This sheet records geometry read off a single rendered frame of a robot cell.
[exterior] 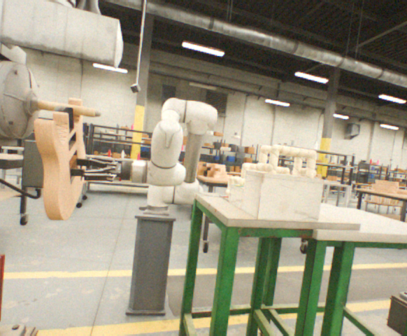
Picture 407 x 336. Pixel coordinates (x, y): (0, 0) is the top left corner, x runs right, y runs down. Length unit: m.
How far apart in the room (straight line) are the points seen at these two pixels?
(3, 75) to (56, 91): 11.83
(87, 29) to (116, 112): 11.30
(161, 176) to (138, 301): 1.17
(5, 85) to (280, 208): 0.97
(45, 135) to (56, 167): 0.12
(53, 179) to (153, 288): 1.19
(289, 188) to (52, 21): 0.93
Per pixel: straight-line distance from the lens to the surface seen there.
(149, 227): 1.66
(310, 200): 0.98
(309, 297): 1.19
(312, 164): 0.98
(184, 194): 1.63
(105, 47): 0.86
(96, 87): 12.48
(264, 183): 0.86
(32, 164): 1.23
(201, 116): 1.36
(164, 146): 0.82
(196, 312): 1.61
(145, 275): 1.79
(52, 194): 0.87
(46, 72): 13.07
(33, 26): 0.92
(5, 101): 0.93
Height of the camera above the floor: 1.13
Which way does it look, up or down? 3 degrees down
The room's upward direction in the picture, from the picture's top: 7 degrees clockwise
